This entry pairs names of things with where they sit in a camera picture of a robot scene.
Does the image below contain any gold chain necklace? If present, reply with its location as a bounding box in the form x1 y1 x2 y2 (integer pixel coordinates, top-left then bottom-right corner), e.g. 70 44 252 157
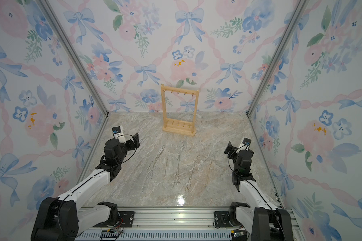
203 161 214 189

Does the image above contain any silver chain necklace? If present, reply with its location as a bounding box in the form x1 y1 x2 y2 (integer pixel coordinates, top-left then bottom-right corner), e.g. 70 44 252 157
173 155 182 186
147 146 166 177

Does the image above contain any wooden jewelry display stand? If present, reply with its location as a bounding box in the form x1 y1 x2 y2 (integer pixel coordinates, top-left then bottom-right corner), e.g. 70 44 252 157
160 84 200 137

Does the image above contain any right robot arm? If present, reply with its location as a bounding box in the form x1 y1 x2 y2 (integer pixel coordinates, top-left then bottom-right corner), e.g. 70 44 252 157
224 138 294 241

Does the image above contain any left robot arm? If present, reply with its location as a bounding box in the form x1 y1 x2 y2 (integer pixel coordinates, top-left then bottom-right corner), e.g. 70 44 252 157
31 127 140 241

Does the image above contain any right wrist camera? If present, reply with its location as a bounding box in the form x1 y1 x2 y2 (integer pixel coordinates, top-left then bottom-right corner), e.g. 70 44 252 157
237 137 251 151

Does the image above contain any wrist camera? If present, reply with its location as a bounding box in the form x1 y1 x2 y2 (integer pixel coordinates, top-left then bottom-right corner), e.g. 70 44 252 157
237 137 251 151
112 126 126 144

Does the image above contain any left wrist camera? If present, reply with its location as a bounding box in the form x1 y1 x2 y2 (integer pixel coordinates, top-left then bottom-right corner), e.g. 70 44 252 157
112 126 126 144

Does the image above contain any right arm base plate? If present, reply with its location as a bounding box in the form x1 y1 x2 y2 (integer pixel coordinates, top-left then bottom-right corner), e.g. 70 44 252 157
214 210 256 229

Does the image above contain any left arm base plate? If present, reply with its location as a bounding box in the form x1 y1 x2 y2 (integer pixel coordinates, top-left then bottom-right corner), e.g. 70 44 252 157
94 211 135 228

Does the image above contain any aluminium mounting rail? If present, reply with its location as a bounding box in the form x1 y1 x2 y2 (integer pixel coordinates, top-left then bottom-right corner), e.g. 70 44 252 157
43 206 304 241

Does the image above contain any left aluminium corner post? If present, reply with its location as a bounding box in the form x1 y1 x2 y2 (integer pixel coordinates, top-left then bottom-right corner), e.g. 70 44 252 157
36 0 109 116

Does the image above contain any aluminium corner post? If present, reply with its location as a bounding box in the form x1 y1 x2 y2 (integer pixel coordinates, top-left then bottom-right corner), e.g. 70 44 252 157
246 0 308 117
36 0 109 116

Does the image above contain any right aluminium corner post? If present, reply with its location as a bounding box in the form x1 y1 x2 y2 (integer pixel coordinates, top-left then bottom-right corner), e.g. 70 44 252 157
246 0 308 117

